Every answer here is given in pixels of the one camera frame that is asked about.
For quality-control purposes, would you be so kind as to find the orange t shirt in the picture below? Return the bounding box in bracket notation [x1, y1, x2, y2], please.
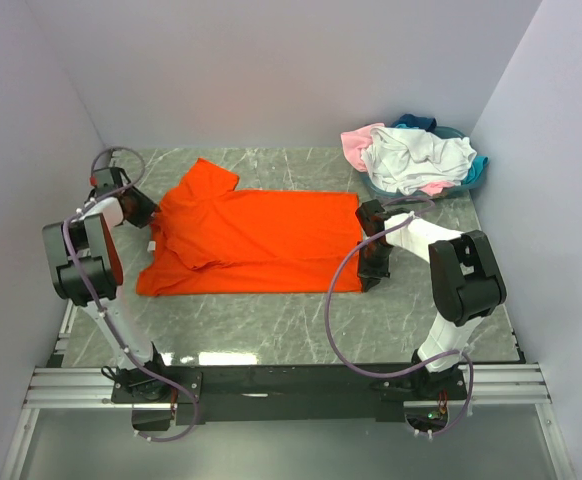
[136, 158, 362, 297]

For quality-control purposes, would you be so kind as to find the dark blue t shirt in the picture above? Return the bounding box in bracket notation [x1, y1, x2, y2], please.
[391, 114, 437, 132]

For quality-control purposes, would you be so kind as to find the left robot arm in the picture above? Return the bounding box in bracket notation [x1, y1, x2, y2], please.
[42, 167, 171, 402]

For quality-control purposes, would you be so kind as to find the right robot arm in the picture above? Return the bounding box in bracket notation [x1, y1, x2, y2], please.
[356, 200, 507, 399]

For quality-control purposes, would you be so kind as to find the teal t shirt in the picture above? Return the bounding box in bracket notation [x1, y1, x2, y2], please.
[461, 156, 489, 189]

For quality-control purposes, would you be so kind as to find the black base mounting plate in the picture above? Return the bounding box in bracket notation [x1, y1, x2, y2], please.
[111, 363, 468, 430]

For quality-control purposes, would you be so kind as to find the teal plastic basket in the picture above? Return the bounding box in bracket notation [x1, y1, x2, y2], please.
[360, 124, 477, 206]

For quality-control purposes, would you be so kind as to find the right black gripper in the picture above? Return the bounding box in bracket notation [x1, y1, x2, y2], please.
[358, 241, 394, 293]

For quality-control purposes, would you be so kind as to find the pink t shirt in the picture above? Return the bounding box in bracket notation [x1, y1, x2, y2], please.
[341, 123, 468, 196]

